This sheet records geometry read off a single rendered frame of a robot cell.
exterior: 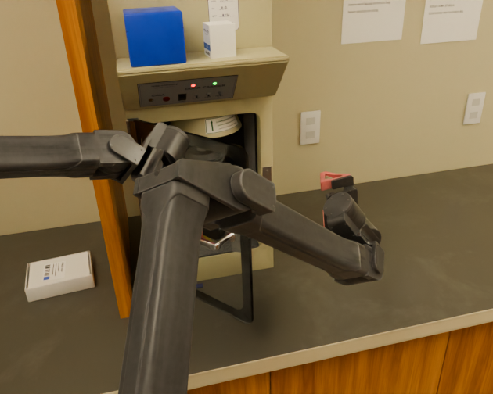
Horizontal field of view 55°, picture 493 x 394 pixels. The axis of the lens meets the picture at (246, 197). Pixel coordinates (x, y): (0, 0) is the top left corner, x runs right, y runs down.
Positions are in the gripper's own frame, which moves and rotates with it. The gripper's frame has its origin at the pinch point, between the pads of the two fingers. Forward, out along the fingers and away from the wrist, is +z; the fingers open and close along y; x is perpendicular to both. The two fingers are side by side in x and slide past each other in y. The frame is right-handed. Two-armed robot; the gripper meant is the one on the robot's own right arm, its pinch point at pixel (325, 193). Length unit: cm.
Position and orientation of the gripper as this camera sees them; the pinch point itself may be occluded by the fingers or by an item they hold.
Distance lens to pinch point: 105.9
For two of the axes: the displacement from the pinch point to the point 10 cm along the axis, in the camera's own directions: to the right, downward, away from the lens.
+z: -2.6, -4.7, 8.4
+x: -9.5, 2.6, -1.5
